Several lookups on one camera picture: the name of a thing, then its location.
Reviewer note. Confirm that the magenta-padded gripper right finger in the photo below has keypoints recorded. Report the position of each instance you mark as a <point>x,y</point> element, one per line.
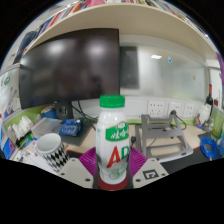
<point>137,160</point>

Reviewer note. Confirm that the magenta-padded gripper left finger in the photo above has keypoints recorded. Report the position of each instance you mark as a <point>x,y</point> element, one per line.
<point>88,162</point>

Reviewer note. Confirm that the white drink bottle green cap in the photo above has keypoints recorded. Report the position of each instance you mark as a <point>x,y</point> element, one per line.
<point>113,146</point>

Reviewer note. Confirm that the black white checkered mug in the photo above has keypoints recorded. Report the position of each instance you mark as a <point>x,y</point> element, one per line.
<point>55,155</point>

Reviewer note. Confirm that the grey metal laptop stand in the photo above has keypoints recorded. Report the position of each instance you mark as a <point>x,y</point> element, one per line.
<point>163,133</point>

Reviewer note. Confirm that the blue patterned box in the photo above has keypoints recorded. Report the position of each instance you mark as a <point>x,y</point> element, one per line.
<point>71,127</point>

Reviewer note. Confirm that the black desk mat red edge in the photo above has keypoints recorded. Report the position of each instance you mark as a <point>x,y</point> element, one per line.
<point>186,163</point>

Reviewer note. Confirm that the clear plastic box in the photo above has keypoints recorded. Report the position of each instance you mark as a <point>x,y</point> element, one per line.
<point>46,127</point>

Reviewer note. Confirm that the white paper sheet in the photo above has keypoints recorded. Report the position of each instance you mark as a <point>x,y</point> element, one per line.
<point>33,160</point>

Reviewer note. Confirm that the blue round container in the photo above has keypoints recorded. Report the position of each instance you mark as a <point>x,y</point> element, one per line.
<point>49,113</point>

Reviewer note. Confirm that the stack of white napkins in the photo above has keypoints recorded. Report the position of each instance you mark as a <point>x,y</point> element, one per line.
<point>20,130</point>

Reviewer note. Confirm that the white plastic bag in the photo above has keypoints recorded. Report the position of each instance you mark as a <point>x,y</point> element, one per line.
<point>202,116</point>

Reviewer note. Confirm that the blue tissue box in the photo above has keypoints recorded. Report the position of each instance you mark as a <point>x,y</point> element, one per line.
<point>7,148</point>

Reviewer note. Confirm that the dark wine bottle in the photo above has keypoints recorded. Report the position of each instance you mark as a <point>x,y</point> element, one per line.
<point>209,98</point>

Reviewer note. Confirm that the black computer monitor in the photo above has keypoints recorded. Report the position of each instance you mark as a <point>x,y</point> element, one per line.
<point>70,66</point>

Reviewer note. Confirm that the purple hanging banner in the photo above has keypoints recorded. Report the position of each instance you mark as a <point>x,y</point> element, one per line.
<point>221,66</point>

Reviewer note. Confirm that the beige shelf with books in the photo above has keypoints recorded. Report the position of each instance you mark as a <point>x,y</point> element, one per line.
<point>133,20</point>

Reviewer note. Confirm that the white wall socket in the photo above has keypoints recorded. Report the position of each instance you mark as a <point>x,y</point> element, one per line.
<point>156,109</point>
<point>190,110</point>
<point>176,109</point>

